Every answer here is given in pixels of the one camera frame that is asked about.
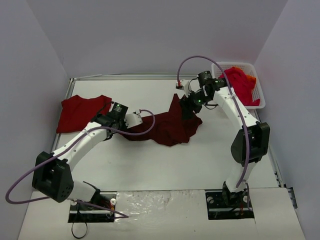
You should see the dark maroon t shirt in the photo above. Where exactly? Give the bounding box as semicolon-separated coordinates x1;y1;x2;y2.
123;93;203;147

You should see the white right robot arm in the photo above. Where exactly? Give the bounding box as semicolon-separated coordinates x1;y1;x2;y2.
175;71;270;207

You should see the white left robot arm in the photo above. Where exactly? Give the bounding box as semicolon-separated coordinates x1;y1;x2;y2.
32;102;128;209

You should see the folded red t shirt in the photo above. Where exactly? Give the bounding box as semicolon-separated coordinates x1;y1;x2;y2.
56;95;112;134

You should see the crimson pink t shirt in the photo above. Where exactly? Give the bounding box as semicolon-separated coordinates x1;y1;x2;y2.
224;66;260;106

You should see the orange t shirt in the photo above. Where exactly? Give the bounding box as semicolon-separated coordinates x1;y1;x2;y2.
246;74;257;90

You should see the white plastic laundry basket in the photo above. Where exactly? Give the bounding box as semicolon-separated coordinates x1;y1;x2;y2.
211;62;266;109

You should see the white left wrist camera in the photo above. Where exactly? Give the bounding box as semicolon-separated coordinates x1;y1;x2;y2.
124;109;143;129

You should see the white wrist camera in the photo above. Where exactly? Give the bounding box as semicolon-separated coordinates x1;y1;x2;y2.
124;109;143;129
175;79;192;98

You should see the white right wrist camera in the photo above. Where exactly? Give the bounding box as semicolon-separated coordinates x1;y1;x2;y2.
175;79;192;98

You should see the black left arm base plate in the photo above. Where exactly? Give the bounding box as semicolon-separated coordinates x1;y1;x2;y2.
68;201;115;224

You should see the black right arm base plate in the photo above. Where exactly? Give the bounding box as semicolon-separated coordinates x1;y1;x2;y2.
205;189;255;221

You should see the thin black cable loop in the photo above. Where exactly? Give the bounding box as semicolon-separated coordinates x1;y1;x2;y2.
71;209;89;239

